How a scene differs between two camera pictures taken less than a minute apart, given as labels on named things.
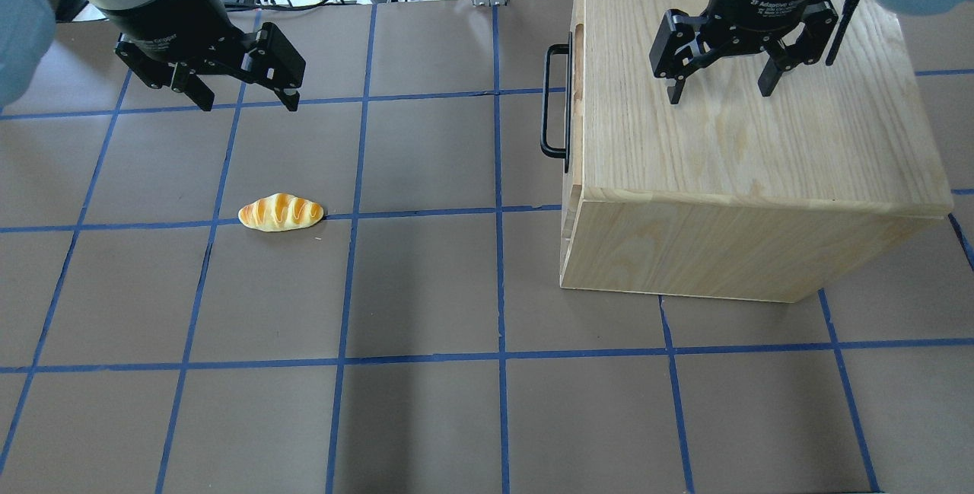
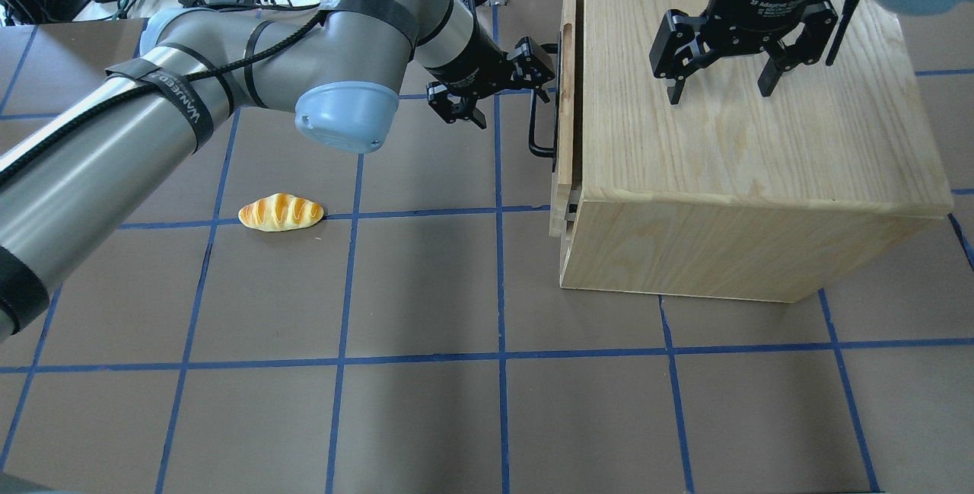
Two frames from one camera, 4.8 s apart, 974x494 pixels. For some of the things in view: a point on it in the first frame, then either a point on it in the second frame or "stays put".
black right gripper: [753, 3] stays put
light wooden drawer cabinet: [822, 189] stays put
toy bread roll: [281, 211] stays put
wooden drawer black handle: [561, 49] to [553, 48]
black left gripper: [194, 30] to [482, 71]
